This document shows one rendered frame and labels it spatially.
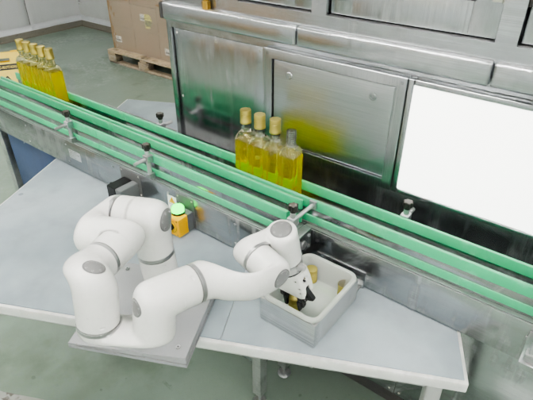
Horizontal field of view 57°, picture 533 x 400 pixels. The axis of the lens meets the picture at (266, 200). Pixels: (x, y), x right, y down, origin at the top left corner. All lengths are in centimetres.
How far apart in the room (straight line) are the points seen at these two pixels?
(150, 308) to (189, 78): 112
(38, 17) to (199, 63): 590
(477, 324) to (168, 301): 79
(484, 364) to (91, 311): 123
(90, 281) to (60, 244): 79
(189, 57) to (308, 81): 53
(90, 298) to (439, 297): 86
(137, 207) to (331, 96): 65
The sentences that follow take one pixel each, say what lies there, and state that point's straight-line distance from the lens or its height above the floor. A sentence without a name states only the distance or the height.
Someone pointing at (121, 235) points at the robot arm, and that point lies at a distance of 111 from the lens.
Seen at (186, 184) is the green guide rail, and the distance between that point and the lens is 163.
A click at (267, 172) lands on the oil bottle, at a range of 150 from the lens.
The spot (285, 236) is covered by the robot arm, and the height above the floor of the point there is 108.
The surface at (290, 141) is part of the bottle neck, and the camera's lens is 142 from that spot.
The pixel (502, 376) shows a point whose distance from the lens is 177.
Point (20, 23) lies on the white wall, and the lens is 751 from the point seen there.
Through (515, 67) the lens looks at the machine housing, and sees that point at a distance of 126.
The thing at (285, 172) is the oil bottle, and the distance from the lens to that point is 146.
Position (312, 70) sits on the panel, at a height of 128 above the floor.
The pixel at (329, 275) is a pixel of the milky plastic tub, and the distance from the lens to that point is 141.
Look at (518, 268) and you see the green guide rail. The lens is 135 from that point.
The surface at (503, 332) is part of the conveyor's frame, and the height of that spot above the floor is 82.
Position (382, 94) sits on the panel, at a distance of 138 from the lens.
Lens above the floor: 174
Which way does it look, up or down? 33 degrees down
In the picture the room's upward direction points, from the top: straight up
